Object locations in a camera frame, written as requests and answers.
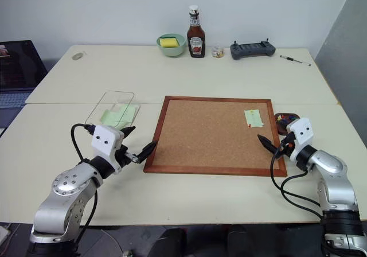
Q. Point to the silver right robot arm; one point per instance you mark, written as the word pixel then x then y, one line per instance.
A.
pixel 332 168

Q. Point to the pale green sticky note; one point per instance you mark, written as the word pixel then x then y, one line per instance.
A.
pixel 255 119

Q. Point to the large green paper note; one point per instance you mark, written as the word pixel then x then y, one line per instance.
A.
pixel 117 116

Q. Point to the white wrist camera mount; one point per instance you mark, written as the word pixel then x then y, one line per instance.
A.
pixel 105 140
pixel 301 133

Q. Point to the clear plastic box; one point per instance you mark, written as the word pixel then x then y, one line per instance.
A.
pixel 114 102

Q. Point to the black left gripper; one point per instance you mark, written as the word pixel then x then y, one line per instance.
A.
pixel 122 157

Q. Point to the dark rounded shape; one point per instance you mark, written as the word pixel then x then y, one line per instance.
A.
pixel 172 242
pixel 239 241

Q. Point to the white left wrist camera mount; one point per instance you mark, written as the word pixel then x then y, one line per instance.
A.
pixel 105 140

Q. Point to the wood framed cork board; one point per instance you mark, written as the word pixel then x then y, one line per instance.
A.
pixel 206 136

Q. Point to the dark laptop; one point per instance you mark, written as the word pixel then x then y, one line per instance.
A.
pixel 17 67

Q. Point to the ketchup bottle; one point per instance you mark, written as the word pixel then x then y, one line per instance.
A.
pixel 196 39

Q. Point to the grey remote controller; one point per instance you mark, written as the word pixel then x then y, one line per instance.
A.
pixel 252 51

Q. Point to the yellow sponge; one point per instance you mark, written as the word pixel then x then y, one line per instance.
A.
pixel 169 42

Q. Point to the grey partition panel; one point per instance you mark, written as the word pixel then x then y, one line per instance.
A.
pixel 344 53

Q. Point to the small brown tray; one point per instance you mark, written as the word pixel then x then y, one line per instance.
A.
pixel 282 128

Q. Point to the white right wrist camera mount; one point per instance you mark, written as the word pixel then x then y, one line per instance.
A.
pixel 301 133

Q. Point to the green bowl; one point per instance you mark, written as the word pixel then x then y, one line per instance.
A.
pixel 171 50

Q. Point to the blue pushpin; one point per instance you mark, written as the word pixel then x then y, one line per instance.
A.
pixel 291 116

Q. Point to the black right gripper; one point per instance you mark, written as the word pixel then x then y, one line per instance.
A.
pixel 286 149

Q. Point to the small clear jar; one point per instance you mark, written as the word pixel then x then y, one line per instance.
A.
pixel 217 52

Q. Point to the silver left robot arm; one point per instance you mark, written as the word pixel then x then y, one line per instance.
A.
pixel 66 199

